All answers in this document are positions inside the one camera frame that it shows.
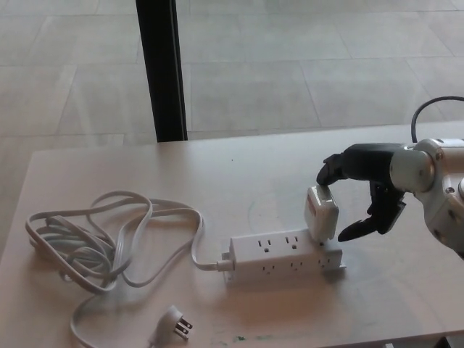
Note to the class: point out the black window frame post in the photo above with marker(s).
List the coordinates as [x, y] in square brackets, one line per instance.
[161, 69]

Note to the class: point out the white wall charger adapter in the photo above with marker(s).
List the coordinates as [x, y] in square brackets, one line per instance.
[322, 215]

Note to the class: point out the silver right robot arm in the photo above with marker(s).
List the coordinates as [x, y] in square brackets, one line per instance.
[431, 181]

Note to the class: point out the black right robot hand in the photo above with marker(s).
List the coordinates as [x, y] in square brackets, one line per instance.
[366, 163]

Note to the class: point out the white six-outlet power strip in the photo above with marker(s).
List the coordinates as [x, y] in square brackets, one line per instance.
[282, 261]

